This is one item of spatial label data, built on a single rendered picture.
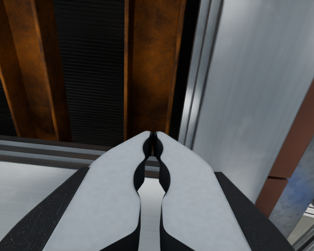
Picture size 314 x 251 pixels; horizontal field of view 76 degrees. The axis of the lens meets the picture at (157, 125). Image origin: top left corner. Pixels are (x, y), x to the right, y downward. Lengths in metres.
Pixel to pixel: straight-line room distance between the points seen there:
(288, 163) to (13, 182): 0.35
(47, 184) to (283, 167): 0.30
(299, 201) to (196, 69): 0.47
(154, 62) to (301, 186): 0.42
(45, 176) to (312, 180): 0.52
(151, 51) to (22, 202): 0.29
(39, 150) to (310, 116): 0.32
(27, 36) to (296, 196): 0.63
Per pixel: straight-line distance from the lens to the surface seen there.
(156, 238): 0.34
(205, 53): 0.20
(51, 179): 0.29
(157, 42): 0.35
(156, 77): 0.36
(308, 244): 0.72
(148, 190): 0.26
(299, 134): 0.28
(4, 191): 0.35
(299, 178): 0.55
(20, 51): 0.43
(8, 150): 0.31
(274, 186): 0.32
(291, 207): 0.61
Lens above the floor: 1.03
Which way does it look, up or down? 61 degrees down
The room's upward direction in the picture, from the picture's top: 173 degrees counter-clockwise
